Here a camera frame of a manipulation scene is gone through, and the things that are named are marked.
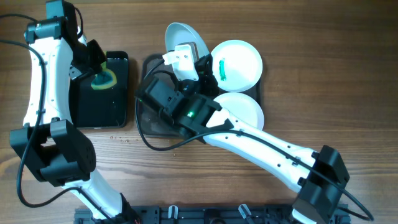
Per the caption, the white plate front stained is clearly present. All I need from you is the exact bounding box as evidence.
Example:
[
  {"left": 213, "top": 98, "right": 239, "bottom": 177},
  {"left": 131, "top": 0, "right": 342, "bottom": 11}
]
[{"left": 214, "top": 92, "right": 264, "bottom": 130}]

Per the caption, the white plate back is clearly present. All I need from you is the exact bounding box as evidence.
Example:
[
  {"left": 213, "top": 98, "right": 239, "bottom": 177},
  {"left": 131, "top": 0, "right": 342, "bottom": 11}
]
[{"left": 211, "top": 40, "right": 263, "bottom": 92}]

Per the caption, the green yellow sponge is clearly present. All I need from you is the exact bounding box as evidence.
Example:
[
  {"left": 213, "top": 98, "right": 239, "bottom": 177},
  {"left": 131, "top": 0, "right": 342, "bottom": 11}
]
[{"left": 91, "top": 62, "right": 117, "bottom": 90}]

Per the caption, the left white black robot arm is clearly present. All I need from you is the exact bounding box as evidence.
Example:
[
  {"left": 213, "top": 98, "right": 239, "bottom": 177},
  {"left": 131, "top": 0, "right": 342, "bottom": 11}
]
[{"left": 10, "top": 1, "right": 141, "bottom": 223}]

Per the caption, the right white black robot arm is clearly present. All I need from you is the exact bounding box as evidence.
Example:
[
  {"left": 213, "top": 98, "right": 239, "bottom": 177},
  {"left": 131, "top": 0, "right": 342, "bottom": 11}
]
[{"left": 136, "top": 40, "right": 349, "bottom": 223}]

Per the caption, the large dark brown tray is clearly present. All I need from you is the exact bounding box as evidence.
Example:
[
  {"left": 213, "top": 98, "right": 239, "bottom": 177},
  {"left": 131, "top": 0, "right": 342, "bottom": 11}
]
[{"left": 136, "top": 54, "right": 264, "bottom": 139}]

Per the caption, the small black water tray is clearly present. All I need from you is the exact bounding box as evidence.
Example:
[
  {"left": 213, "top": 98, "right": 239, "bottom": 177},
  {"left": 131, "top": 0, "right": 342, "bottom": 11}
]
[{"left": 69, "top": 51, "right": 129, "bottom": 129}]

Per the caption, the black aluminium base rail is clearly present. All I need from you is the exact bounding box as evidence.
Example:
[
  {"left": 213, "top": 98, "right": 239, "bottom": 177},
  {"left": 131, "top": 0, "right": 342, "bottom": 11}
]
[{"left": 73, "top": 202, "right": 351, "bottom": 224}]

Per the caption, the white plate stained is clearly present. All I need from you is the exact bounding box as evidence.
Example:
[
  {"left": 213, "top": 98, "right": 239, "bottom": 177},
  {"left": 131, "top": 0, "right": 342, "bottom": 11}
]
[
  {"left": 214, "top": 92, "right": 264, "bottom": 130},
  {"left": 165, "top": 22, "right": 210, "bottom": 58}
]

